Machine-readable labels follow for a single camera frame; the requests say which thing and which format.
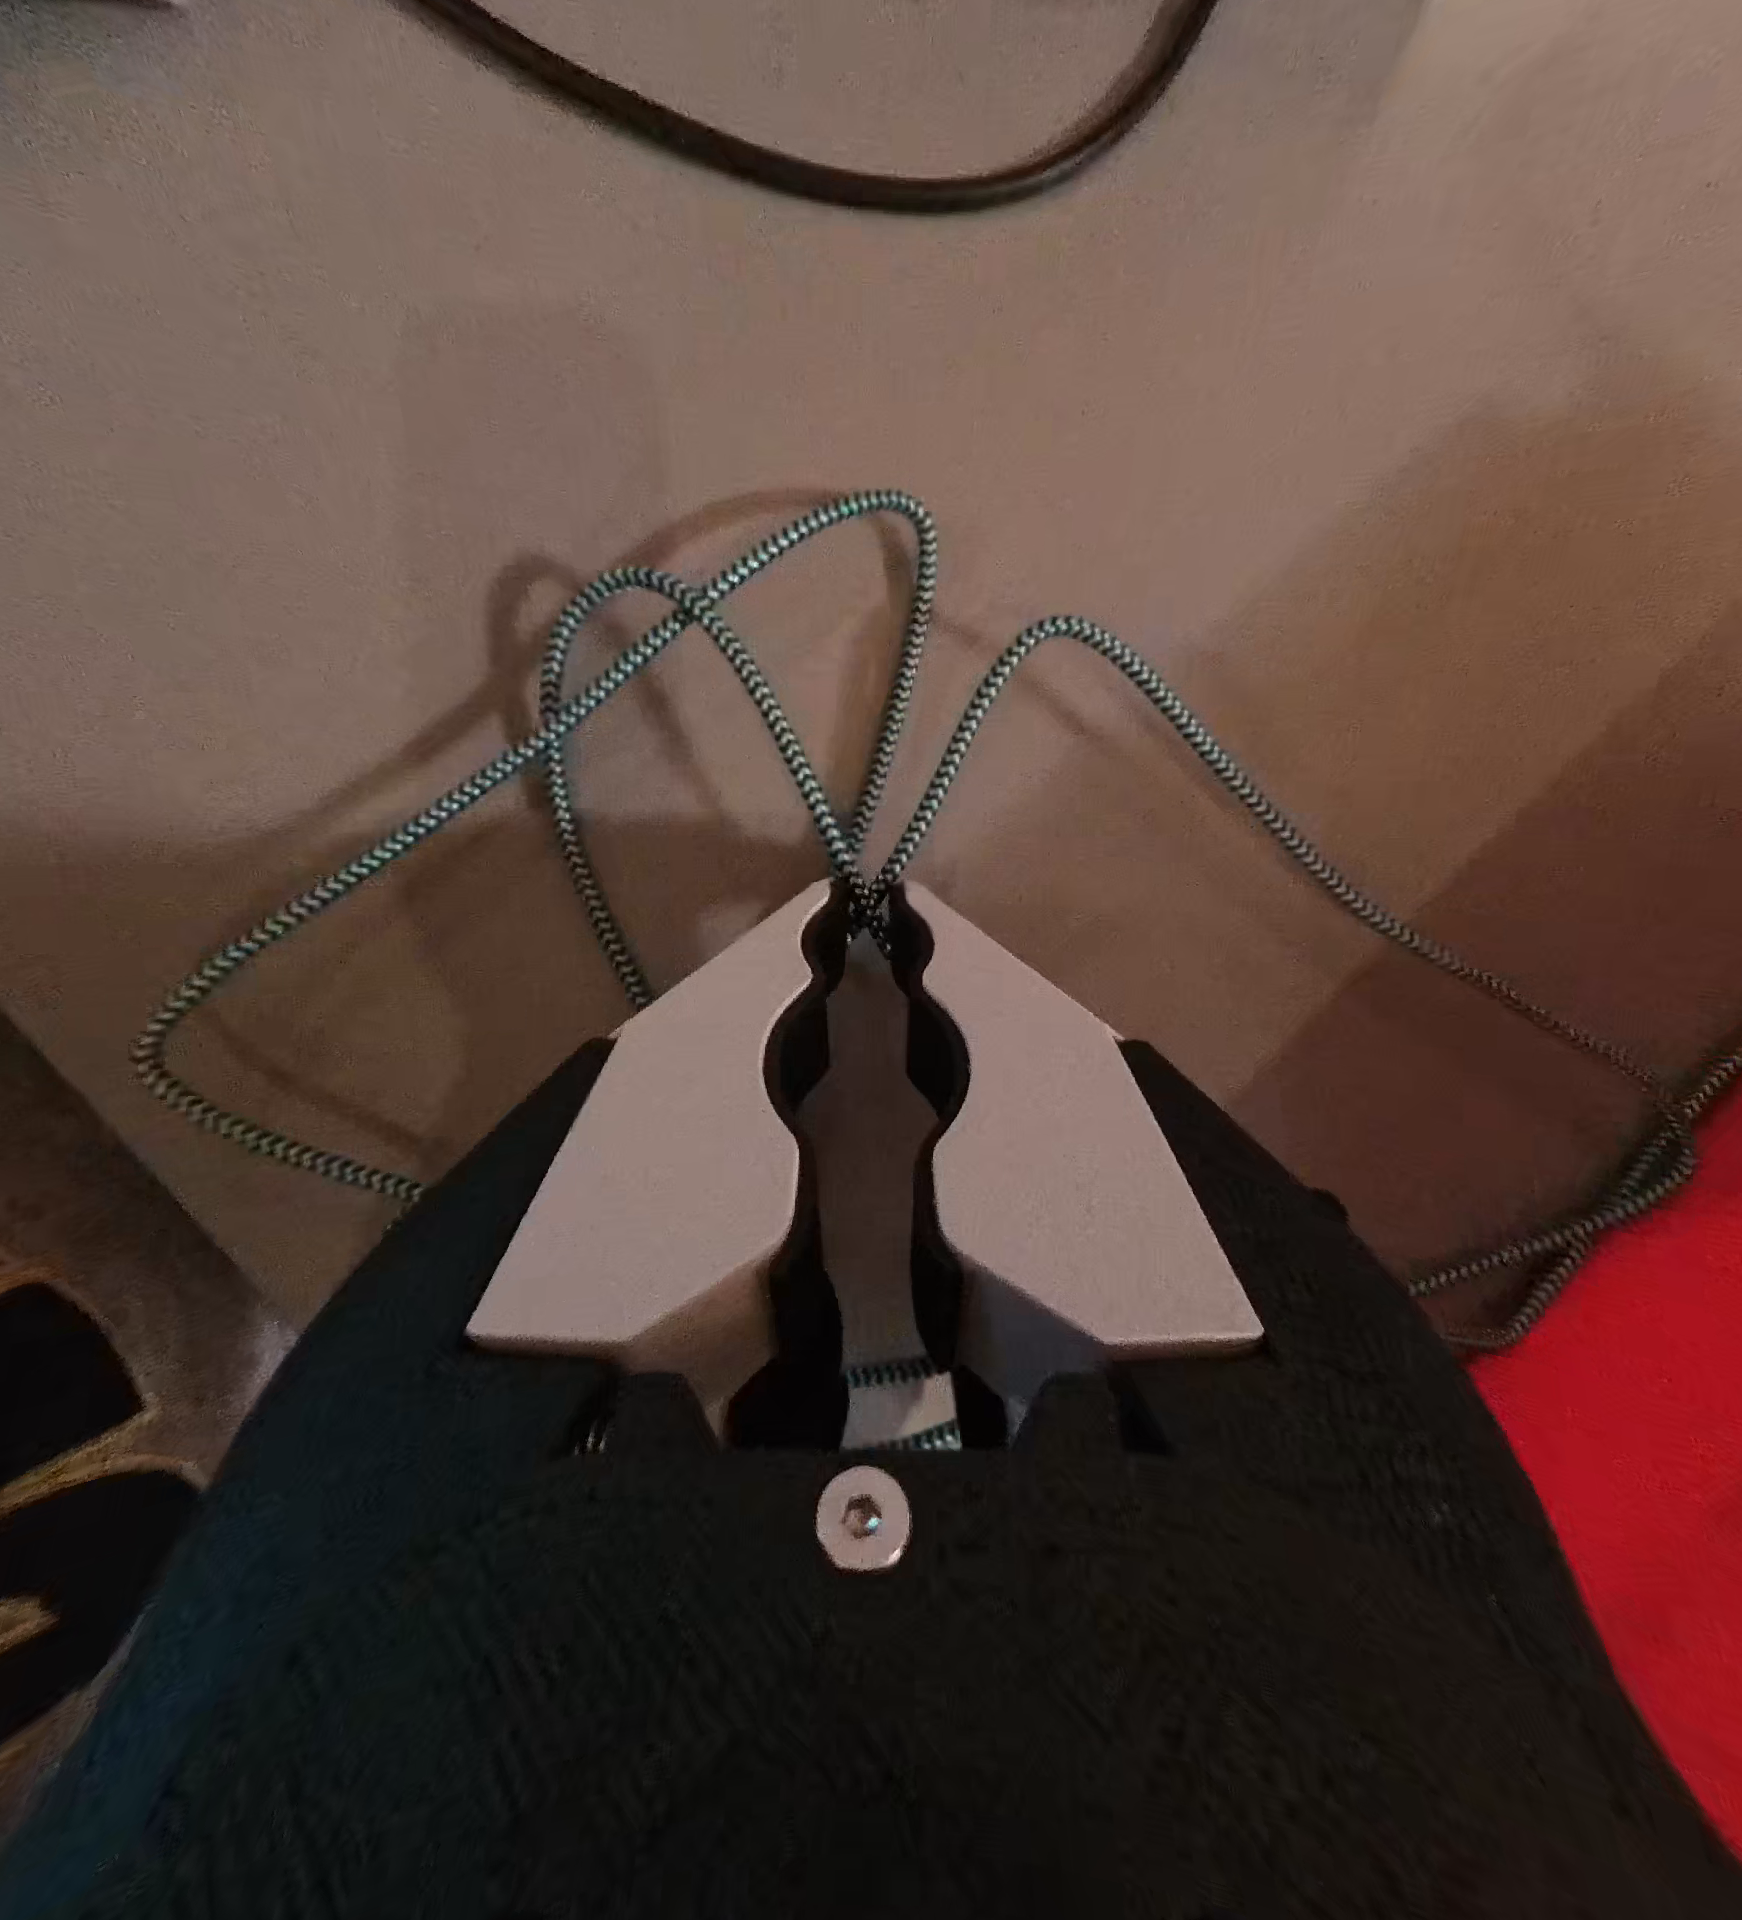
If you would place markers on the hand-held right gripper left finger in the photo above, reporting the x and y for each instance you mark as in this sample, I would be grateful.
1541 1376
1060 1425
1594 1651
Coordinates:
617 1201

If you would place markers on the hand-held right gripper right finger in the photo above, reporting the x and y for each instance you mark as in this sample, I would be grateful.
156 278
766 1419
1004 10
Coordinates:
1111 1201

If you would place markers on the red plastic bin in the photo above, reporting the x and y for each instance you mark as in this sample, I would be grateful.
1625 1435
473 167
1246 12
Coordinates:
1681 1425

